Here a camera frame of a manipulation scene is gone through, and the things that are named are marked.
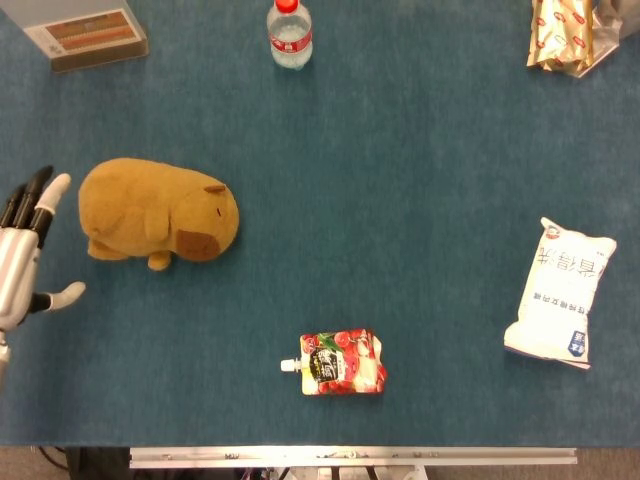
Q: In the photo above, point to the gold red-print snack bag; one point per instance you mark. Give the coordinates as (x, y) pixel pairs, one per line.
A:
(560, 32)

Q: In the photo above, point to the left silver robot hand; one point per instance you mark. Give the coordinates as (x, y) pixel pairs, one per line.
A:
(17, 260)

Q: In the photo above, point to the aluminium frame rail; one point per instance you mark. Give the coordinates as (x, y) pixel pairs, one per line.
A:
(350, 457)

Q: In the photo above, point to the clear plastic soda bottle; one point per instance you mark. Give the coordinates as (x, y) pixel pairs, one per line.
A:
(290, 37)

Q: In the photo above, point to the silver foil bag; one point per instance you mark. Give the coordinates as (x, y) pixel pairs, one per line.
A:
(607, 35)

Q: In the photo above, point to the red fruit jelly drink pouch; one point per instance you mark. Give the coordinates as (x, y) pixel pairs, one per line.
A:
(345, 362)

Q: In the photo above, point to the flat cardboard box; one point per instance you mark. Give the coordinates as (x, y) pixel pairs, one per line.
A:
(87, 35)

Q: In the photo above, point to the brown capybara plush toy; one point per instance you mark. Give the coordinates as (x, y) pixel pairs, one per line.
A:
(150, 212)

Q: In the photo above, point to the white printed snack bag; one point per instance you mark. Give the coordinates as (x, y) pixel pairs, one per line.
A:
(560, 295)

